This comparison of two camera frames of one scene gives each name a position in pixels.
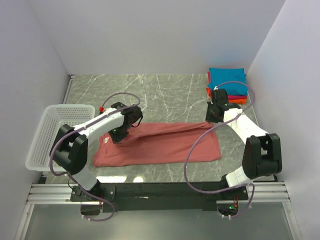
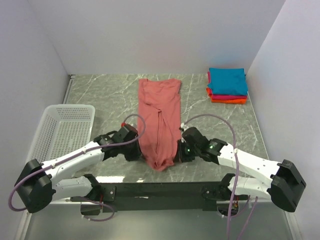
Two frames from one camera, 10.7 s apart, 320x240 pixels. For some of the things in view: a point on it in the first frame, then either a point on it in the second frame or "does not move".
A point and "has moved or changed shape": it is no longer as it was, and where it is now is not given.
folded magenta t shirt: (229, 97) does not move
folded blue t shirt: (233, 80) does not move
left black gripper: (116, 139) → (137, 154)
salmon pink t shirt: (159, 143) has moved or changed shape
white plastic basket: (54, 116) does not move
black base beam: (159, 196) does not move
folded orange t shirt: (209, 91) does not move
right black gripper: (208, 117) → (180, 157)
